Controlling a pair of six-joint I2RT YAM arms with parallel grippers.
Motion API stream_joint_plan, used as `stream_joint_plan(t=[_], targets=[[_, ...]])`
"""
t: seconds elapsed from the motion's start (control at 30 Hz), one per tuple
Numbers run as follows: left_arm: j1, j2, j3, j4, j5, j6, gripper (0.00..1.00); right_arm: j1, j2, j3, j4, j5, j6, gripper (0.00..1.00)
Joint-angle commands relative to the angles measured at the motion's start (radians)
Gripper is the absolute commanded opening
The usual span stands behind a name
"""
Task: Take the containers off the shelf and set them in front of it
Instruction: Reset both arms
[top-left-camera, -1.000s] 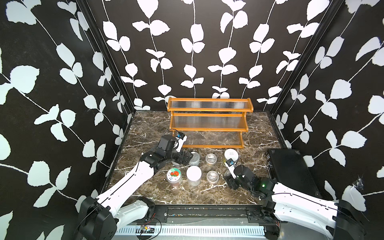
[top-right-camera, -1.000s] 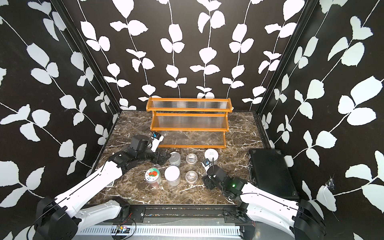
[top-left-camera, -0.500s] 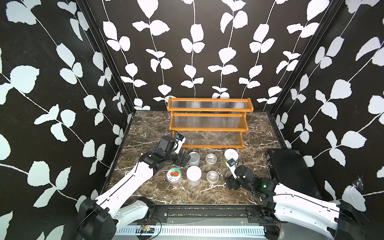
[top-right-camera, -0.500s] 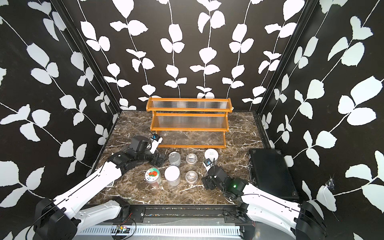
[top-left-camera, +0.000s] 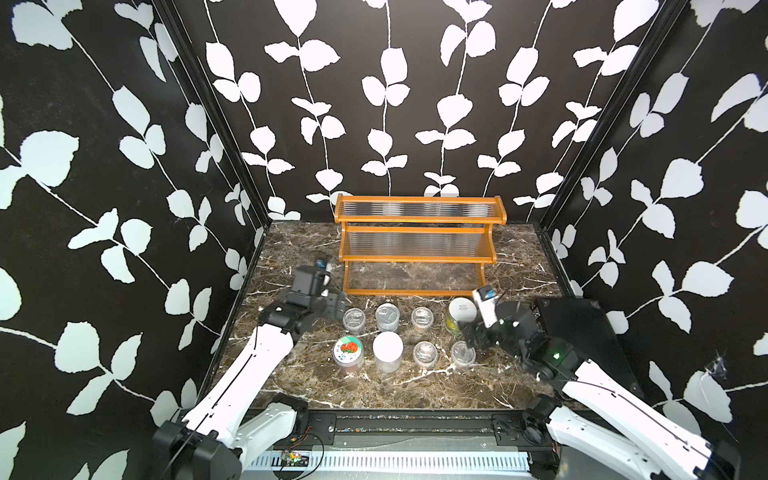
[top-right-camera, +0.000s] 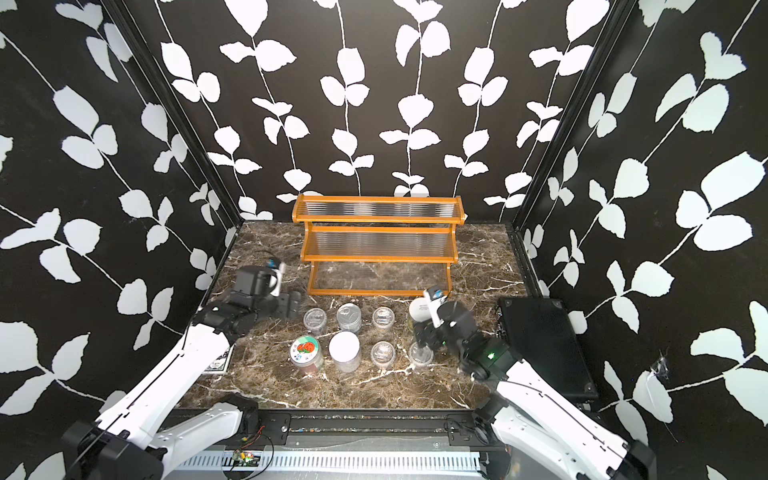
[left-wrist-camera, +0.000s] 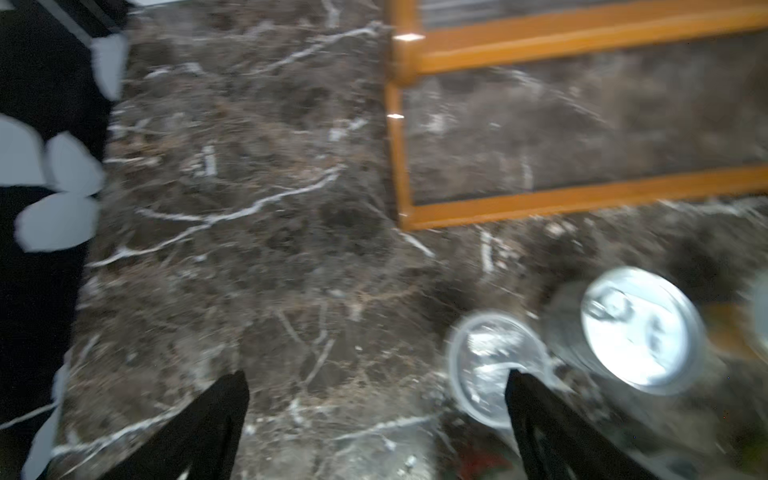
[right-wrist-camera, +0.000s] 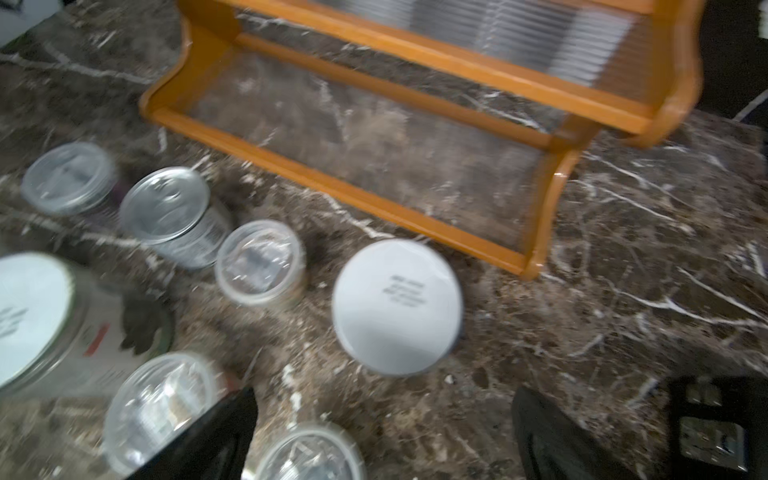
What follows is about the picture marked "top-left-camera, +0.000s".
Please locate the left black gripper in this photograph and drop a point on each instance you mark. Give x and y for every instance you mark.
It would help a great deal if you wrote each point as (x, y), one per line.
(331, 306)

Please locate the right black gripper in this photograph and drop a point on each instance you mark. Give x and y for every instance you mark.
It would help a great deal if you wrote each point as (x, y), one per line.
(482, 340)

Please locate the clear jar purple label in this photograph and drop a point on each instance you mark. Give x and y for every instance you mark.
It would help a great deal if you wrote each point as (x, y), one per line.
(354, 321)

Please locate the clear tub dark label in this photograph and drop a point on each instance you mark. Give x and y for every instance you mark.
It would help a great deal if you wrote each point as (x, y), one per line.
(463, 355)

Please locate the white-lid green label jar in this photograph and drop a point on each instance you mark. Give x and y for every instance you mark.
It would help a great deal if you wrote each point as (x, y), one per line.
(461, 310)

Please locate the strawberry lid red jar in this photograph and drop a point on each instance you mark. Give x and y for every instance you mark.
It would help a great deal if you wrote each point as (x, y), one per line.
(348, 354)

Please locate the orange three-tier wooden shelf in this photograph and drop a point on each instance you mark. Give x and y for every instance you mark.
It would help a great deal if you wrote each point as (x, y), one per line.
(413, 229)

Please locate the clear tub red label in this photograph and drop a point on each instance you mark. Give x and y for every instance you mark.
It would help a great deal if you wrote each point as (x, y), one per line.
(425, 354)

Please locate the clear tub orange label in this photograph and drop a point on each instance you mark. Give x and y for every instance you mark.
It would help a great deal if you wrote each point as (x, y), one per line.
(422, 319)

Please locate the white-lid grey text can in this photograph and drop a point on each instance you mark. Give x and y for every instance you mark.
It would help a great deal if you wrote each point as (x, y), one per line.
(388, 349)

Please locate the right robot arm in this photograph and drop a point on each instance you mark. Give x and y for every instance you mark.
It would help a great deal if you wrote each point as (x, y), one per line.
(638, 442)

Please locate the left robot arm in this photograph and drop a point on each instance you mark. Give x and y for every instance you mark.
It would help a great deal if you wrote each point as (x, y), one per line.
(214, 440)

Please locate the small green circuit board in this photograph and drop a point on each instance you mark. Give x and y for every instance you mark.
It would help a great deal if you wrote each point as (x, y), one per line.
(294, 460)

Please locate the white perforated strip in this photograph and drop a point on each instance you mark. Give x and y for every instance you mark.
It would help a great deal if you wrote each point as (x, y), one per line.
(478, 462)

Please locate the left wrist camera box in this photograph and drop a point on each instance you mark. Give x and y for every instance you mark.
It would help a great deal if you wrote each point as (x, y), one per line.
(323, 269)

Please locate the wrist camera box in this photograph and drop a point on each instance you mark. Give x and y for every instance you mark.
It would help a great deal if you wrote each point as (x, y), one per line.
(323, 269)
(486, 299)

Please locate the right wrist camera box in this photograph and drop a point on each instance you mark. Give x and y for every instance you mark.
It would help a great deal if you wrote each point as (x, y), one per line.
(486, 299)

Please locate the black front mounting rail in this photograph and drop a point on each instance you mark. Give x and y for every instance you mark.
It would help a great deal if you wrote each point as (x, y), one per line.
(504, 428)

